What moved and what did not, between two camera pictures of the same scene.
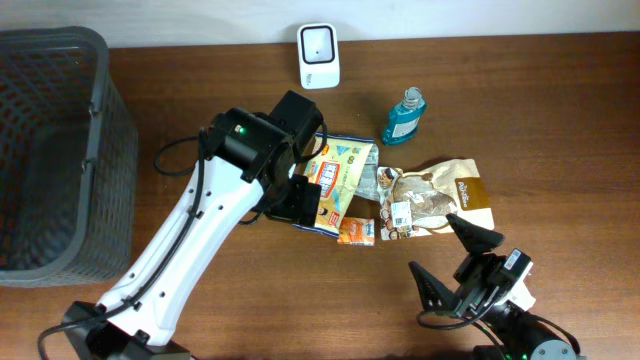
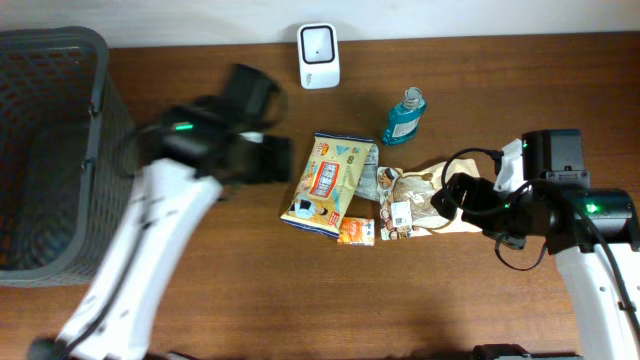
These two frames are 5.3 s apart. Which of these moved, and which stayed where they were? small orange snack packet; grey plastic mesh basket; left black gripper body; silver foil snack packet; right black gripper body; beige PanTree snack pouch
Moved: left black gripper body; right black gripper body
Stayed: beige PanTree snack pouch; grey plastic mesh basket; small orange snack packet; silver foil snack packet
